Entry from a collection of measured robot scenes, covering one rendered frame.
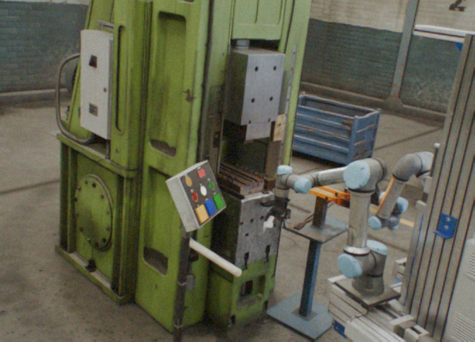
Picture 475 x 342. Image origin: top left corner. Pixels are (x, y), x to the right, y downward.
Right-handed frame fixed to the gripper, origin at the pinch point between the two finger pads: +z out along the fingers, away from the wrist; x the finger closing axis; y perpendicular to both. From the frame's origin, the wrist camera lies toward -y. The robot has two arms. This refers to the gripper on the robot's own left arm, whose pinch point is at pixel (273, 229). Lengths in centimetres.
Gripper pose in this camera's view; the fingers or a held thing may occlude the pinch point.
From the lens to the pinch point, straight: 300.2
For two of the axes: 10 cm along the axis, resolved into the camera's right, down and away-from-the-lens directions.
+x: 8.2, -0.9, 5.6
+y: 5.6, 3.1, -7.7
